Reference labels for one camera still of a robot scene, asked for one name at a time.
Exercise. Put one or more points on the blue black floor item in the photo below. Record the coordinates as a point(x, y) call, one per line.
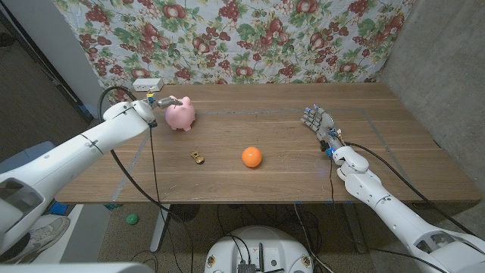
point(58, 208)

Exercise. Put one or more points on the white robot torso base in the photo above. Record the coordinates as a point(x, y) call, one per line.
point(261, 246)

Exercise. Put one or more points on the gold toy car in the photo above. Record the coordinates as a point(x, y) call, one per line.
point(197, 157)

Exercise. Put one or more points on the pink plastic piggy bank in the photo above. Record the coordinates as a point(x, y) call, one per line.
point(181, 115)

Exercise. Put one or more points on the white robot torso panel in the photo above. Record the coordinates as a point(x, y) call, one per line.
point(76, 268)

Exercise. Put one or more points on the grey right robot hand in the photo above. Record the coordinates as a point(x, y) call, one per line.
point(324, 124)

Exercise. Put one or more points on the grey white sneaker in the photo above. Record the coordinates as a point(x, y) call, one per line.
point(41, 237)

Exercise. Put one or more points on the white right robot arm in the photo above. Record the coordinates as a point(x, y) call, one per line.
point(379, 195)

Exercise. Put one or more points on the black round fan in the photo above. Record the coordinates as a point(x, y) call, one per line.
point(184, 212)

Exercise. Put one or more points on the green ball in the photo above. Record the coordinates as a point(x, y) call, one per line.
point(132, 219)

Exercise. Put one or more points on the metal table leg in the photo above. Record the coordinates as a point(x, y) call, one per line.
point(159, 231)
point(356, 231)

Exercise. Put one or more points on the floral fruit print backdrop cloth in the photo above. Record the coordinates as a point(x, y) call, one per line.
point(246, 38)

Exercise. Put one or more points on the dark brown door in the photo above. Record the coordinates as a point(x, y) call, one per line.
point(26, 83)

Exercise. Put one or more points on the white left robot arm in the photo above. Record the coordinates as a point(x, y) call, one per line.
point(68, 159)

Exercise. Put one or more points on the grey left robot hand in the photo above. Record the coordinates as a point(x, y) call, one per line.
point(166, 102)

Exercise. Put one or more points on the white power strip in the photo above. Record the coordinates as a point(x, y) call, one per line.
point(147, 84)

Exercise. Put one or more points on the orange fruit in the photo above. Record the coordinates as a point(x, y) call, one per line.
point(252, 157)

